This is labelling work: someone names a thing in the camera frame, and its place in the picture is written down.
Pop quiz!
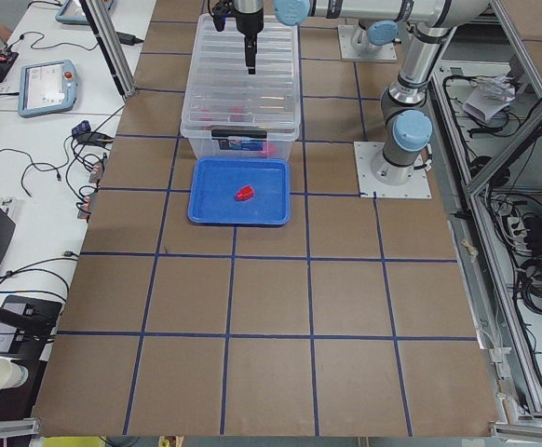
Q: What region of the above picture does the black box latch handle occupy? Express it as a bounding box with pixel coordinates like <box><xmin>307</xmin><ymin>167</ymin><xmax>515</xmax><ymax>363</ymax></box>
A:
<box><xmin>210</xmin><ymin>129</ymin><xmax>267</xmax><ymax>140</ymax></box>

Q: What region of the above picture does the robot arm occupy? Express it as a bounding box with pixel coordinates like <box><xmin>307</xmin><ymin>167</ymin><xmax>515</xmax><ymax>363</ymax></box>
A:
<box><xmin>273</xmin><ymin>1</ymin><xmax>488</xmax><ymax>186</ymax></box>
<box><xmin>208</xmin><ymin>1</ymin><xmax>398</xmax><ymax>59</ymax></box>

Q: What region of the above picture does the aluminium frame post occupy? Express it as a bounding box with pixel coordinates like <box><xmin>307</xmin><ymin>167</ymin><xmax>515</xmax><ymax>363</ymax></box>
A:
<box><xmin>80</xmin><ymin>0</ymin><xmax>136</xmax><ymax>99</ymax></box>

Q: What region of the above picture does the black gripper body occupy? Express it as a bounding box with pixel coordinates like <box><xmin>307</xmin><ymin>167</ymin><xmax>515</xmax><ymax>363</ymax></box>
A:
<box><xmin>207</xmin><ymin>0</ymin><xmax>232</xmax><ymax>31</ymax></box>
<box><xmin>233</xmin><ymin>0</ymin><xmax>264</xmax><ymax>37</ymax></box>

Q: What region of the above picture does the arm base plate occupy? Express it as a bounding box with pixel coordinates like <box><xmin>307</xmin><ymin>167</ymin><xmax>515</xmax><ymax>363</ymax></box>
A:
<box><xmin>354</xmin><ymin>142</ymin><xmax>432</xmax><ymax>199</ymax></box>
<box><xmin>338</xmin><ymin>25</ymin><xmax>398</xmax><ymax>63</ymax></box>

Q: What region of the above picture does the red block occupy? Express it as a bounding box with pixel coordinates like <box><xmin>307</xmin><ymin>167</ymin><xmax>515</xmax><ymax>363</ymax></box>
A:
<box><xmin>229</xmin><ymin>107</ymin><xmax>245</xmax><ymax>122</ymax></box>
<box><xmin>198</xmin><ymin>107</ymin><xmax>214</xmax><ymax>122</ymax></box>
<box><xmin>235</xmin><ymin>185</ymin><xmax>255</xmax><ymax>202</ymax></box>
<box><xmin>261</xmin><ymin>142</ymin><xmax>277</xmax><ymax>157</ymax></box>

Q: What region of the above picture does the teach pendant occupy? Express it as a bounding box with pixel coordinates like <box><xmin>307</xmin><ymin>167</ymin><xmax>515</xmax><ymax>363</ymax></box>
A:
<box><xmin>18</xmin><ymin>60</ymin><xmax>78</xmax><ymax>118</ymax></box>
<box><xmin>55</xmin><ymin>0</ymin><xmax>88</xmax><ymax>25</ymax></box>

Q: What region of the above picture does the paper cup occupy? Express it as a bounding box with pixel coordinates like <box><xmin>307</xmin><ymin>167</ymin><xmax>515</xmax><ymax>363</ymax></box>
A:
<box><xmin>0</xmin><ymin>359</ymin><xmax>29</xmax><ymax>390</ymax></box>

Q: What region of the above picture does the clear plastic storage box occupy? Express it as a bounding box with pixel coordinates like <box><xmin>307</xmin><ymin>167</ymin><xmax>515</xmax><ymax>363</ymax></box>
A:
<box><xmin>180</xmin><ymin>13</ymin><xmax>302</xmax><ymax>161</ymax></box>

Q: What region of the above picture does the blue plastic tray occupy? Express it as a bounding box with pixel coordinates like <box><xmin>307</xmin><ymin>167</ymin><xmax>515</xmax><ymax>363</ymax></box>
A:
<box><xmin>187</xmin><ymin>157</ymin><xmax>291</xmax><ymax>226</ymax></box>

